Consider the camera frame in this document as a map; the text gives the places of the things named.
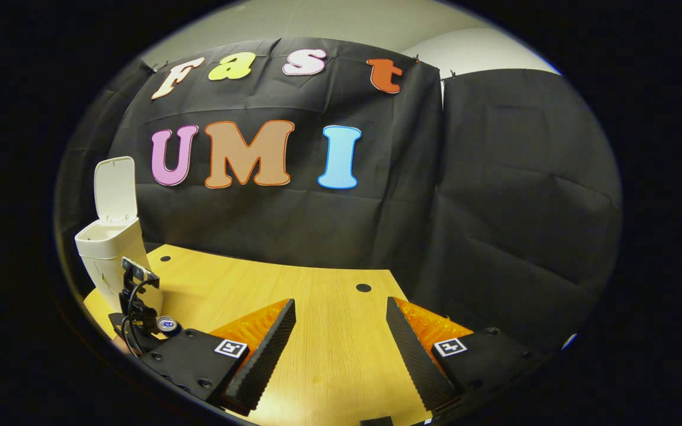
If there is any black backdrop cloth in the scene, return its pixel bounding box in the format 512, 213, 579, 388
57, 37, 623, 356

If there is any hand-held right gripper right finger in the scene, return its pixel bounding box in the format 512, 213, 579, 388
385, 296, 549, 415

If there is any wooden desktop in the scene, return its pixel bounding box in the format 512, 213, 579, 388
83, 244, 496, 426

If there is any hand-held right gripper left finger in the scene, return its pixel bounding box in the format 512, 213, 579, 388
140, 298, 297, 417

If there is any white desktop garbage bin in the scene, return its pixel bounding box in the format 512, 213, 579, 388
75, 156, 164, 315

